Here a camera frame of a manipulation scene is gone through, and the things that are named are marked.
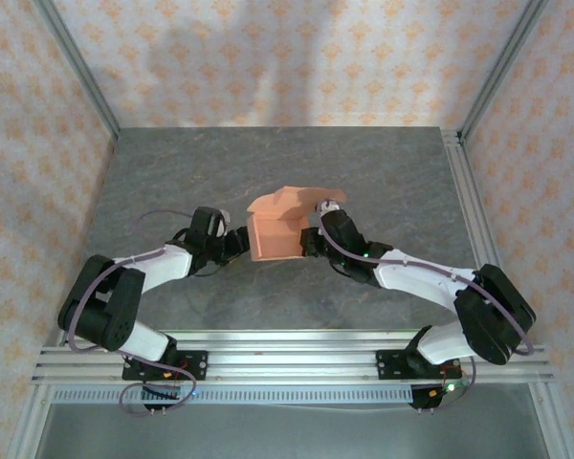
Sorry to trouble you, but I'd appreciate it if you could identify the aluminium frame leg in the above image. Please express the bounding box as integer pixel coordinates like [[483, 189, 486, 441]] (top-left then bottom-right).
[[528, 382, 574, 459], [11, 382, 54, 459]]

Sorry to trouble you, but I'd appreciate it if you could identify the grey metal lower panel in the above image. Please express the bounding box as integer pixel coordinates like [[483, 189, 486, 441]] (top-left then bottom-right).
[[37, 404, 551, 459]]

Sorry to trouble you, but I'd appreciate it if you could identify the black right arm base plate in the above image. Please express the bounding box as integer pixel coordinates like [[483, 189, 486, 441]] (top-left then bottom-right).
[[375, 350, 463, 383]]

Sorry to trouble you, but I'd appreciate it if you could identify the orange cardboard paper box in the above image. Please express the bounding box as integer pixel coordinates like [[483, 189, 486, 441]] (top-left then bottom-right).
[[246, 185, 349, 263]]

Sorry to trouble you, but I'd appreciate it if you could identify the aluminium side rail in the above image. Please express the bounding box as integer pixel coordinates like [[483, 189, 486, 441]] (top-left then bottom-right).
[[442, 128, 527, 345]]

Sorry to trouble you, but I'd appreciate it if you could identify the slotted grey cable duct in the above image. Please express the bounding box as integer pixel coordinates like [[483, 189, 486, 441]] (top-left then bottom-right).
[[52, 385, 415, 405]]

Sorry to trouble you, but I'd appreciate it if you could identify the aluminium corner post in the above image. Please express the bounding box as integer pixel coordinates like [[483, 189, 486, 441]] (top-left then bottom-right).
[[33, 0, 121, 141], [457, 0, 550, 141]]

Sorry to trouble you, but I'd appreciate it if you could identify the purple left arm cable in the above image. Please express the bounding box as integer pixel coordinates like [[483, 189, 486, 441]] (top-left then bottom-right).
[[64, 208, 197, 418]]

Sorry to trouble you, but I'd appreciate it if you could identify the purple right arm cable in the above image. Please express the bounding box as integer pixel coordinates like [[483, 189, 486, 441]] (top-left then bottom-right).
[[315, 203, 537, 416]]

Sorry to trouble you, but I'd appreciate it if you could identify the wide aluminium mounting rail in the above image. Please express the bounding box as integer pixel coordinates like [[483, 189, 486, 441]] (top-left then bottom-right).
[[31, 328, 556, 386]]

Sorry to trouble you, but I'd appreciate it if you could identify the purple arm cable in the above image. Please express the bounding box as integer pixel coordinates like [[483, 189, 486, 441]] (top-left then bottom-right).
[[64, 208, 197, 418], [315, 203, 537, 416]]

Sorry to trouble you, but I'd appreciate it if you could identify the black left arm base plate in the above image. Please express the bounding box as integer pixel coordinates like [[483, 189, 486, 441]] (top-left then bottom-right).
[[122, 350, 210, 383]]

